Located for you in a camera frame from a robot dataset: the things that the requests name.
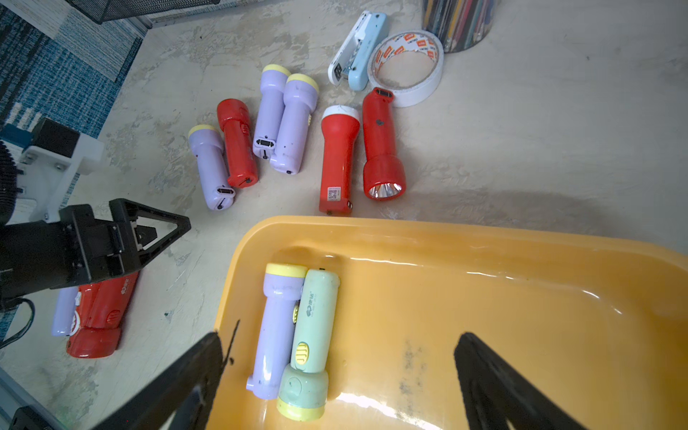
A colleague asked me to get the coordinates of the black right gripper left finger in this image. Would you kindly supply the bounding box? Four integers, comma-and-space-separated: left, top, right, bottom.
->
96, 331, 223, 429

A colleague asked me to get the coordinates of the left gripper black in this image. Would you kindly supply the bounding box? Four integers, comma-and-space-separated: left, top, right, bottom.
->
1, 198, 191, 302

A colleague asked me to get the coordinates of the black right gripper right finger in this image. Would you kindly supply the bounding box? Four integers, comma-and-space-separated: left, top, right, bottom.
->
453, 333, 582, 429

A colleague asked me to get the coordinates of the purple flashlight yellow rim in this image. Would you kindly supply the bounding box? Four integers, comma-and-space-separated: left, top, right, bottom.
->
188, 125, 236, 211

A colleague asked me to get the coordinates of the mint green flashlight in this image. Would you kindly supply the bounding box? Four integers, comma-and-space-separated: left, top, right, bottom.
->
277, 269, 340, 422

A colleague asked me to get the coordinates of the all red flashlight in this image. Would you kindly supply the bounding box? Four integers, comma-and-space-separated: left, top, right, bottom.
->
217, 99, 259, 188

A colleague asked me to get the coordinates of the red flashlight silver reflector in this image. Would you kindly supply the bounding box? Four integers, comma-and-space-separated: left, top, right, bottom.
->
363, 87, 406, 202

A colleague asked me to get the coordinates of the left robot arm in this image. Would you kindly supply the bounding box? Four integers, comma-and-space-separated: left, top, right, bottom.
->
1, 150, 191, 303

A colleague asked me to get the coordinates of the yellow plastic tray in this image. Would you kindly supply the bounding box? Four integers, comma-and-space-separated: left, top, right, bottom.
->
208, 216, 687, 429

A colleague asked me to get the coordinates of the black mesh shelf rack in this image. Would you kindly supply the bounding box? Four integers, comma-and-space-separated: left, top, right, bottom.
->
67, 0, 220, 24

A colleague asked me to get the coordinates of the light blue stapler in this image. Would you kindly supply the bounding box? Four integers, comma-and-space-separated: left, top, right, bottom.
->
328, 11, 390, 91

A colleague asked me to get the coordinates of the white tape roll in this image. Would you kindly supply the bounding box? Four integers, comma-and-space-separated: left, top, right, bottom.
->
367, 30, 444, 108

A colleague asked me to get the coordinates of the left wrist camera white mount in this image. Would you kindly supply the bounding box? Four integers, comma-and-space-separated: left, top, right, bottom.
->
1, 118, 105, 225

